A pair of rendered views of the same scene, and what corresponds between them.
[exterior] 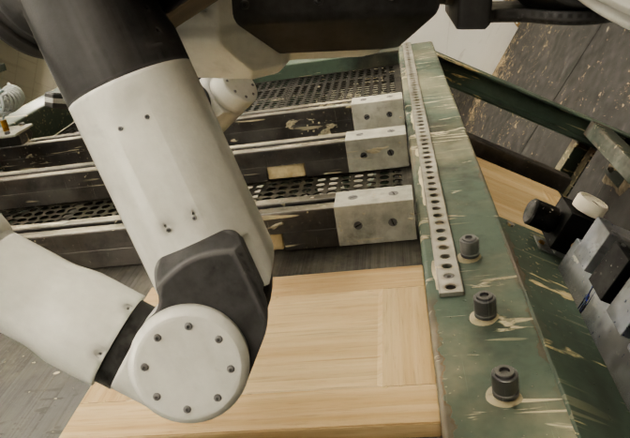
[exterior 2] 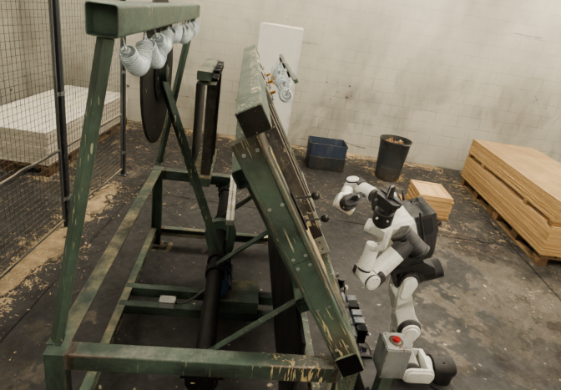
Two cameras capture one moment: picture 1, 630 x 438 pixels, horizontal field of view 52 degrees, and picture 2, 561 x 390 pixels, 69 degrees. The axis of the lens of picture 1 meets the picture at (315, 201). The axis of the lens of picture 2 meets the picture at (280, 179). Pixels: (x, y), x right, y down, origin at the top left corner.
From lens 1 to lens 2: 1.96 m
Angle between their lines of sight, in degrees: 36
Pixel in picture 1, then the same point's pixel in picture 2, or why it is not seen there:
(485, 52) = not seen: hidden behind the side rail
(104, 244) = (295, 183)
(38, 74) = not seen: outside the picture
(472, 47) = not seen: hidden behind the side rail
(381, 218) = (322, 246)
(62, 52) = (404, 250)
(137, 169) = (392, 265)
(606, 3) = (402, 288)
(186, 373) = (373, 284)
